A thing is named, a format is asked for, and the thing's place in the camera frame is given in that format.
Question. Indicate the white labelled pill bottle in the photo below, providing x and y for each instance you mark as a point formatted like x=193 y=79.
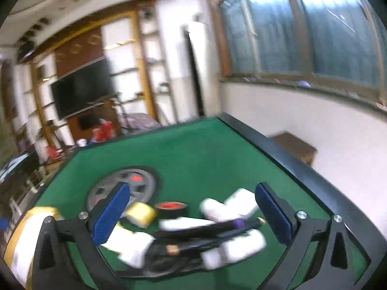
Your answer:
x=213 y=210

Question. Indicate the small white bottle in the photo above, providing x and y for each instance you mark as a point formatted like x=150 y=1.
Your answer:
x=133 y=243

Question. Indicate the yellow cube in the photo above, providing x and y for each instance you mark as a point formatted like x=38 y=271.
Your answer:
x=141 y=214

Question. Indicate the red bag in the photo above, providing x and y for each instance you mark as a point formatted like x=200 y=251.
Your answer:
x=102 y=131

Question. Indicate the slim white tube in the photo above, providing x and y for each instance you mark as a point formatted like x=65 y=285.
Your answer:
x=184 y=224

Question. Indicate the white square box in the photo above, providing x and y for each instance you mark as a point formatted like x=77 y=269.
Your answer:
x=243 y=202

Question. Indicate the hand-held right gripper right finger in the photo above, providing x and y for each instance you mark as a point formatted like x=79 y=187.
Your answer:
x=272 y=214

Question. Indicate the yellow-rimmed white storage bin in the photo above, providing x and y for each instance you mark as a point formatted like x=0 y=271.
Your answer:
x=22 y=241

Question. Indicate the black pen with purple band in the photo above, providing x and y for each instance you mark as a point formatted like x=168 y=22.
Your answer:
x=211 y=228

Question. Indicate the patterned cloth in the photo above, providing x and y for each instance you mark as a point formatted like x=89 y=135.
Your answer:
x=140 y=122

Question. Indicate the black flat television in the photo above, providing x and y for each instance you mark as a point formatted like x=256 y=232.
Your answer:
x=83 y=89

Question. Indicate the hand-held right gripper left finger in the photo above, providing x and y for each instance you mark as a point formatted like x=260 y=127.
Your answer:
x=111 y=214

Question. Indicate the large window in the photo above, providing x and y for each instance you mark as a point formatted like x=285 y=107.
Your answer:
x=302 y=27

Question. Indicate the grey wheel table emblem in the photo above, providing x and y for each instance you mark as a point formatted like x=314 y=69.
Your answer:
x=137 y=181

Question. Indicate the white cup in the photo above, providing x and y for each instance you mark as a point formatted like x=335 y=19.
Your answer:
x=82 y=142

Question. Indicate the large white pill bottle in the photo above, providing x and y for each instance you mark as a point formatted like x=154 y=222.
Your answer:
x=242 y=246

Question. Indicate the wooden wall shelf unit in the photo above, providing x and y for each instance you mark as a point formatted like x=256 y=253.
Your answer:
x=142 y=66

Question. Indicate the black tape roll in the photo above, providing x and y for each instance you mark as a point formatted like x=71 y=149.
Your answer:
x=172 y=210

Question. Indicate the brown wooden stool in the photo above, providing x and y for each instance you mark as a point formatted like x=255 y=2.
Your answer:
x=294 y=148

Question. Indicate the dark monitor screen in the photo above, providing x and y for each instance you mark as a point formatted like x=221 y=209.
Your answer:
x=18 y=169

